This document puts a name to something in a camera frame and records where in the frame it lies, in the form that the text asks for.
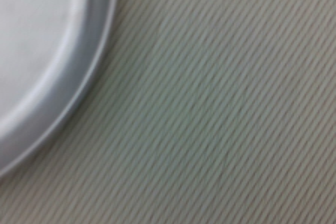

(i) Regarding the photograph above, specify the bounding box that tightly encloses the round silver metal plate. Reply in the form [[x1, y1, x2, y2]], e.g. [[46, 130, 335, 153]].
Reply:
[[0, 0, 118, 177]]

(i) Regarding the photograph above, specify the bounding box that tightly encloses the beige woven placemat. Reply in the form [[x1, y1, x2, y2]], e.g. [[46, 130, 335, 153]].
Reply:
[[0, 0, 336, 224]]

